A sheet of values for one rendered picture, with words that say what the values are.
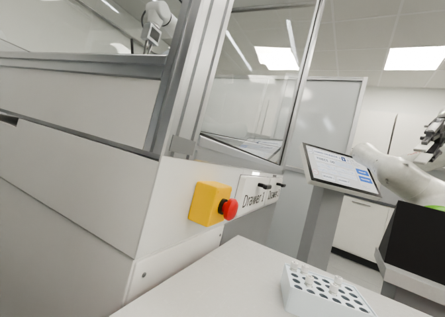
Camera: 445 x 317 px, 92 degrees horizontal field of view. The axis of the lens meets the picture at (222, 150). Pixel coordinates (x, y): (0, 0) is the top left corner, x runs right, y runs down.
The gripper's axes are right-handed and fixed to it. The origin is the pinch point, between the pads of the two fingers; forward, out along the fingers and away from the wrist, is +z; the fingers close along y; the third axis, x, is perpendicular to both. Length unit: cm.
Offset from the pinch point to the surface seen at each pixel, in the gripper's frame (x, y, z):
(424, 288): 8.0, -30.3, 23.5
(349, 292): 7, 1, 57
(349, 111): -91, -29, -129
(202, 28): -8, 46, 62
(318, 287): 4, 3, 61
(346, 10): -119, 64, -188
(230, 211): -7, 18, 67
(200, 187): -11, 22, 69
